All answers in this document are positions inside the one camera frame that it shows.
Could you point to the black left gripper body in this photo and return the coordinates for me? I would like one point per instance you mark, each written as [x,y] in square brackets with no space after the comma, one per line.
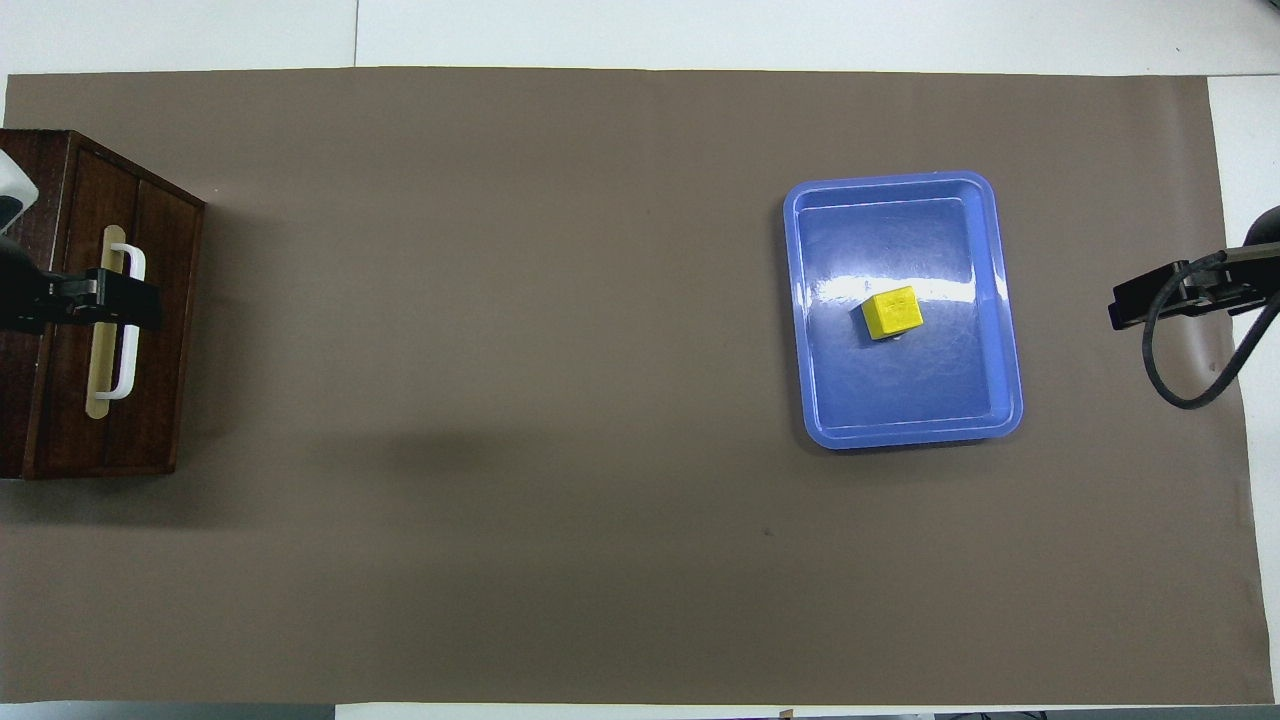
[30,295]

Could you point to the yellow block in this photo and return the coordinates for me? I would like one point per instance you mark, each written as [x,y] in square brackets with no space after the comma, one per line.
[892,314]

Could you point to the brown table mat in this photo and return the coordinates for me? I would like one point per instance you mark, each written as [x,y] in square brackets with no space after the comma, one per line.
[560,400]

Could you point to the dark wooden cabinet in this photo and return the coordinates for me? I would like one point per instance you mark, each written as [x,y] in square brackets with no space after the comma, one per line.
[12,400]

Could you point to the blue plastic tray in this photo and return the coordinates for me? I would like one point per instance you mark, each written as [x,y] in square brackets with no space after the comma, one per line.
[900,390]

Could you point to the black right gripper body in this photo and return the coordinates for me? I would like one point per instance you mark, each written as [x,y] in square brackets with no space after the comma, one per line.
[1235,282]

